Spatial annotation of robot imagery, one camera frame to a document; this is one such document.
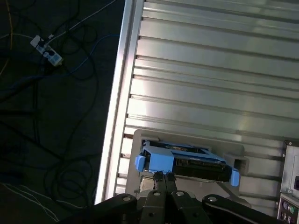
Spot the white power strip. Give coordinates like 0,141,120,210
30,34,64,67

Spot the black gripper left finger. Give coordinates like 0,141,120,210
58,171,167,224

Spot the black floor cable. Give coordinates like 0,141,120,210
0,0,101,203

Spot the black open PC case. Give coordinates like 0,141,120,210
277,140,299,224

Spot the hard disk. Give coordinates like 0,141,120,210
135,139,241,187

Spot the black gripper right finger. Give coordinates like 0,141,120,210
166,172,288,224

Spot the grey parts rack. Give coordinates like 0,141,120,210
126,129,253,210

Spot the white floor cable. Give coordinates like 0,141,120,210
48,0,117,39

